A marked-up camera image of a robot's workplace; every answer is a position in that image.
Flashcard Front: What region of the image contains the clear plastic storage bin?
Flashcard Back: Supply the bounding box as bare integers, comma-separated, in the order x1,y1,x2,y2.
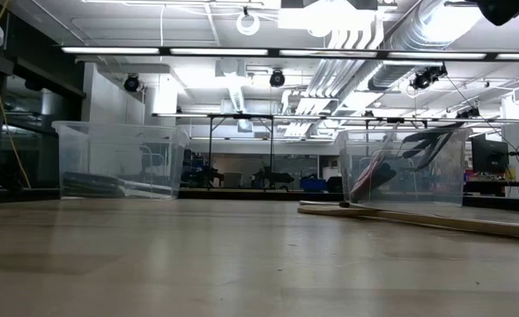
334,127,474,208
51,120,190,202

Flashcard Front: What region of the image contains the blue plastic crate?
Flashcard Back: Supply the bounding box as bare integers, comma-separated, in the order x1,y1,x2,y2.
299,174,329,193

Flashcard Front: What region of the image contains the black background rig frame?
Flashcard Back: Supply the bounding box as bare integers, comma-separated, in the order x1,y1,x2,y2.
152,113,275,191

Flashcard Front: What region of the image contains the slotted wooden spatula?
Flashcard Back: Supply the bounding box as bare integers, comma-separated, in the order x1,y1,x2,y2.
296,204,519,242

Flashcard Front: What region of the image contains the black ceiling dome camera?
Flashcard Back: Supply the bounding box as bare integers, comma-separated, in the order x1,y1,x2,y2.
122,73,142,93
269,69,286,89

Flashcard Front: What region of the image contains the silver ventilation duct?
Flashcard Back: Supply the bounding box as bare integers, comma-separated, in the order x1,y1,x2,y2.
367,0,485,92

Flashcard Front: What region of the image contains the black rectangular turner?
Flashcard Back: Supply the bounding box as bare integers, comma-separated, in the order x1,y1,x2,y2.
364,161,399,191

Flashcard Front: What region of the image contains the white hanging ring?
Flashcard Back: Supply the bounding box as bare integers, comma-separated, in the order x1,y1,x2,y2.
235,9,262,37

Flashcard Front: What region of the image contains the black computer monitor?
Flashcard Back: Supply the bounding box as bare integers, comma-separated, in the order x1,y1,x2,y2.
471,133,511,175

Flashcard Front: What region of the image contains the black ceiling spotlight cluster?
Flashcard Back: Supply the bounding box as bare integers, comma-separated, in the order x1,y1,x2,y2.
410,64,449,92

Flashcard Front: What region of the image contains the black aluminium table frame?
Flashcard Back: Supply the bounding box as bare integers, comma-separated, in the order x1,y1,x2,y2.
0,184,519,213

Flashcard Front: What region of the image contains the yellow extension cord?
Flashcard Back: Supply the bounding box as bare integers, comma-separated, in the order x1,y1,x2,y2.
0,0,32,190

